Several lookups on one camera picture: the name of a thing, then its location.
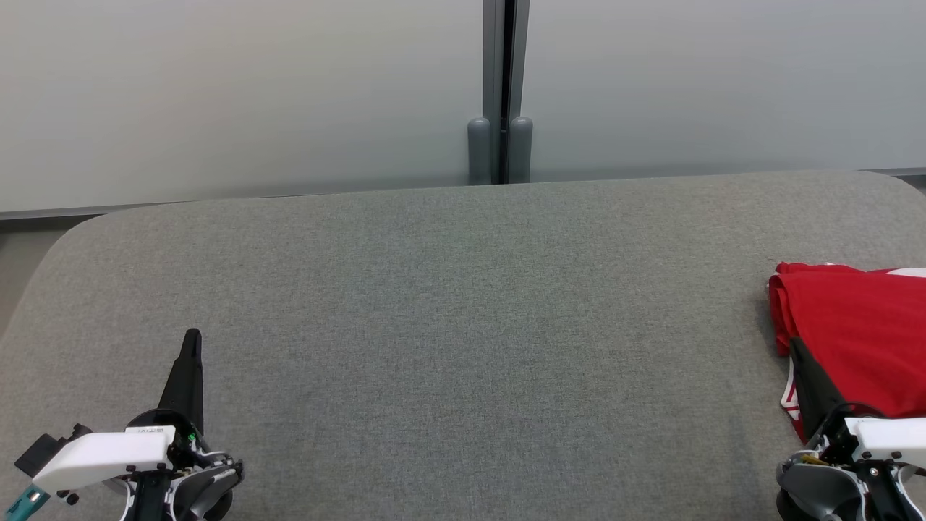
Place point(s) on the grey rounded post foot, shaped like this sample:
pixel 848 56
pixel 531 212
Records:
pixel 479 152
pixel 521 152

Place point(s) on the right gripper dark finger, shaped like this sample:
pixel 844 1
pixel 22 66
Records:
pixel 814 398

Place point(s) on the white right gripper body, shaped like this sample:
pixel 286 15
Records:
pixel 886 434

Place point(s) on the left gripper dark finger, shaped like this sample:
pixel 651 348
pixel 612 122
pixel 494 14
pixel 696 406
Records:
pixel 187 383

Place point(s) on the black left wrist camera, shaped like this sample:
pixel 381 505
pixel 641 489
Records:
pixel 43 450

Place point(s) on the red white basketball jersey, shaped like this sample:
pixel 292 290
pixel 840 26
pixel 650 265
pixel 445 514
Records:
pixel 854 340

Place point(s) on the grey partition post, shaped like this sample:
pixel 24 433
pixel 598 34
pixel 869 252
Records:
pixel 492 58

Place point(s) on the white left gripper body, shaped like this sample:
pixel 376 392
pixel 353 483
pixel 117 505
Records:
pixel 108 456

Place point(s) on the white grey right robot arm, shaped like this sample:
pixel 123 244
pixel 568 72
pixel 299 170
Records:
pixel 817 485

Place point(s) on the teal left camera plug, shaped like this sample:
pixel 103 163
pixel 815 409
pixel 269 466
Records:
pixel 29 499

